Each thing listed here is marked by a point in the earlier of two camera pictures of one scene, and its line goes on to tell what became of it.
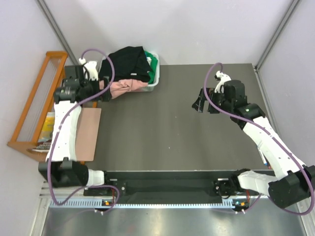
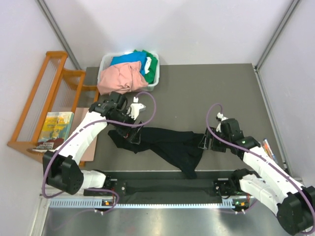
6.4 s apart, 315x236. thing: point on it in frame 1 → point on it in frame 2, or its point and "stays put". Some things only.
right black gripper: [198, 105] → [204, 143]
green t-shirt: [154, 62] stays put
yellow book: [44, 143] stays put
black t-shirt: [130, 64] → [183, 148]
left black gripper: [106, 89] → [130, 131]
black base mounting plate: [171, 185] stays put
